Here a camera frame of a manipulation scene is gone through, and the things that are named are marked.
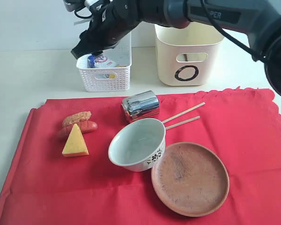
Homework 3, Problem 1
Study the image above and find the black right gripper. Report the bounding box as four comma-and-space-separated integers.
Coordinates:
71, 0, 141, 59

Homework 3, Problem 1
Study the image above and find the blue white milk carton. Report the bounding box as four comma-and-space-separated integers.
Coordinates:
87, 54, 118, 79

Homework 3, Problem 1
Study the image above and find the yellow lemon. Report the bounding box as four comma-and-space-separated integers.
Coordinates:
108, 65, 125, 79

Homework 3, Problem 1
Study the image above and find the red sausage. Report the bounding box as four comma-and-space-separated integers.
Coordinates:
57, 120, 98, 139

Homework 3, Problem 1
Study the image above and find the yellow cheese wedge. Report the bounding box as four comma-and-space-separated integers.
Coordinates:
62, 124, 89, 157

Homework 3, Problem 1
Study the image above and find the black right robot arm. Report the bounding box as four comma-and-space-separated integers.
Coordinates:
64, 0, 281, 96

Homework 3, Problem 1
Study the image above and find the white perforated plastic basket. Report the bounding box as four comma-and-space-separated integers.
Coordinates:
76, 34, 132, 92

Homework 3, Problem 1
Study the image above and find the shiny metal cup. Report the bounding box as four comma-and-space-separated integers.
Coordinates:
121, 90, 160, 123

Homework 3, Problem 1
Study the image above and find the cream plastic bin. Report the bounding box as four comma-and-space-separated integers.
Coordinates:
155, 22, 224, 86

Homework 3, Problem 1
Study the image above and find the upper wooden chopstick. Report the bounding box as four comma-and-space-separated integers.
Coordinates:
162, 102, 205, 123

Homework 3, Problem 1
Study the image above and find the wooden chopstick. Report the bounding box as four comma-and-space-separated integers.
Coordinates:
162, 102, 205, 123
165, 116, 200, 130

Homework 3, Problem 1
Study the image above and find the white floral ceramic bowl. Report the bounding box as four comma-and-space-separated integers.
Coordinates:
108, 118, 166, 172

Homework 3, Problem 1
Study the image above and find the lower wooden chopstick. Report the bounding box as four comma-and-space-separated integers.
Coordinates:
165, 116, 200, 130

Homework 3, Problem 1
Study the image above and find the brown clay plate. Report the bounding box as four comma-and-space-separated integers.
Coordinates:
151, 142, 229, 217

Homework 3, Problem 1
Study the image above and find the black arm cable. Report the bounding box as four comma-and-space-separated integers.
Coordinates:
74, 0, 267, 61

